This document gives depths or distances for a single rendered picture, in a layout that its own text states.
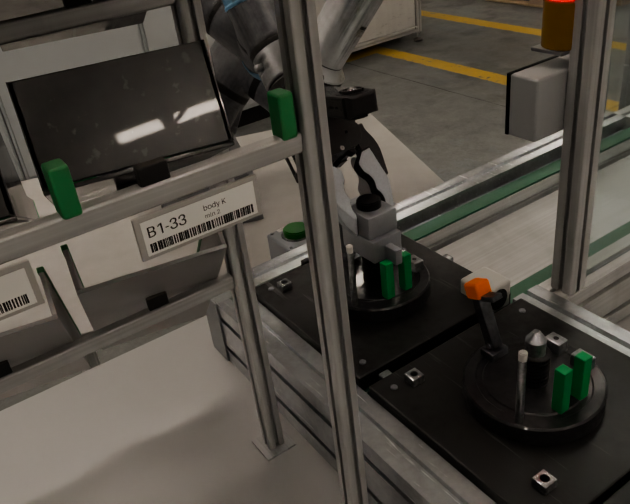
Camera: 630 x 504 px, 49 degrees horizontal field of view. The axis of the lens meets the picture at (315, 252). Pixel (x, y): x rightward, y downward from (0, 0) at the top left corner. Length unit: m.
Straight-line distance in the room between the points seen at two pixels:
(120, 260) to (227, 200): 0.87
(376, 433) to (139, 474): 0.31
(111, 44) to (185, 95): 3.40
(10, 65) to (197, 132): 3.29
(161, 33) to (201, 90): 3.49
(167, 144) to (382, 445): 0.38
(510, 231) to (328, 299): 0.63
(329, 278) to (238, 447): 0.39
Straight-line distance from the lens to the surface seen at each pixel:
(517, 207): 1.20
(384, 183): 0.85
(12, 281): 0.42
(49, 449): 0.96
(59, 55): 3.80
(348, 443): 0.64
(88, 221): 0.42
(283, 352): 0.83
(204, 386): 0.96
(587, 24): 0.78
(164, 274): 0.62
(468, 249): 1.08
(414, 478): 0.68
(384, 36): 5.52
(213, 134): 0.48
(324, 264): 0.52
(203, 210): 0.45
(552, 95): 0.79
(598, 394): 0.73
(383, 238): 0.82
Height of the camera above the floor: 1.48
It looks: 31 degrees down
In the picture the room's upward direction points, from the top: 7 degrees counter-clockwise
